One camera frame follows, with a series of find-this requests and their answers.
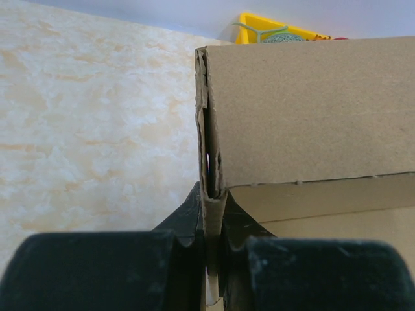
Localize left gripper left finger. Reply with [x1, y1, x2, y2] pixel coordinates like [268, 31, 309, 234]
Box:
[1, 184, 206, 310]

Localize brown cardboard box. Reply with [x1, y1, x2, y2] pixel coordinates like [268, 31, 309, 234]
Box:
[195, 36, 414, 302]

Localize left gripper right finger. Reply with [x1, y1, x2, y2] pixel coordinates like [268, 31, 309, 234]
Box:
[219, 189, 414, 310]

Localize green netted melon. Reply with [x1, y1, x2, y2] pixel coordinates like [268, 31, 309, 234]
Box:
[261, 32, 305, 43]

